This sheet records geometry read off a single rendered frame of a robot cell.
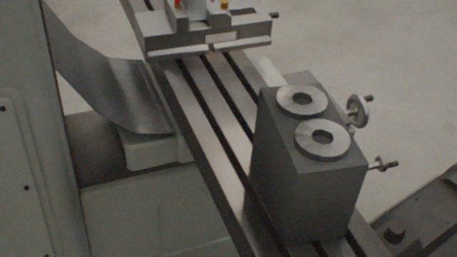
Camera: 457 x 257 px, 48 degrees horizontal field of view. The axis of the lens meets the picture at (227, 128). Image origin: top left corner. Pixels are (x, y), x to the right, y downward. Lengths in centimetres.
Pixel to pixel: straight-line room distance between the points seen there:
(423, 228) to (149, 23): 89
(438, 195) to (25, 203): 108
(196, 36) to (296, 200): 63
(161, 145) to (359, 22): 244
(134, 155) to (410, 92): 200
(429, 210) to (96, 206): 89
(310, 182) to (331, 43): 246
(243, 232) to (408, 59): 244
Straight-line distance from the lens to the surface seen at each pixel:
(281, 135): 85
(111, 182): 133
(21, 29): 97
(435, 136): 274
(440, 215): 153
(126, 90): 132
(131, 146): 125
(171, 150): 129
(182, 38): 132
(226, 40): 137
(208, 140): 110
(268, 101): 91
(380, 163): 174
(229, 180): 102
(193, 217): 151
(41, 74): 103
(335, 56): 313
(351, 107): 175
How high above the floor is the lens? 166
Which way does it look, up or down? 42 degrees down
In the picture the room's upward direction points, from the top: 5 degrees clockwise
